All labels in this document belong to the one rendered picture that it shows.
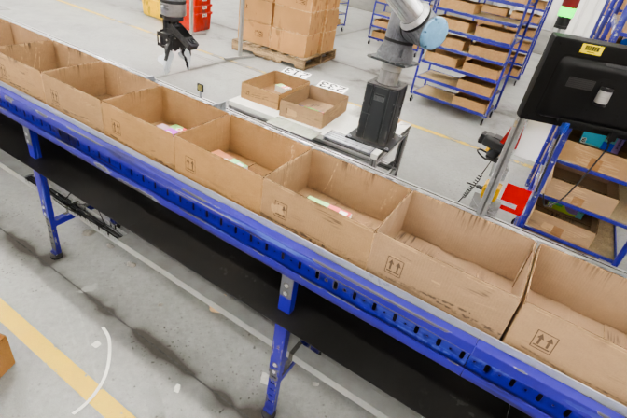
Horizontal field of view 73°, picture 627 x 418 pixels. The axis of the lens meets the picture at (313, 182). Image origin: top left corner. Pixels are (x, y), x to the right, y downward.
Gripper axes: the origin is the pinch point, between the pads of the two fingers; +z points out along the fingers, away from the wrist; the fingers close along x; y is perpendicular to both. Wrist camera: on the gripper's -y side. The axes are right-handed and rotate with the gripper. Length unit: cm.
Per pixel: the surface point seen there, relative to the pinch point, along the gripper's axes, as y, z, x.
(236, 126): -23.5, 17.2, -7.7
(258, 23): 259, 75, -388
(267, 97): 19, 37, -86
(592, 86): -134, -23, -53
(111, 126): 14.7, 22.2, 20.9
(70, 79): 59, 19, 9
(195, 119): -1.0, 22.3, -7.8
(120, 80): 47, 19, -8
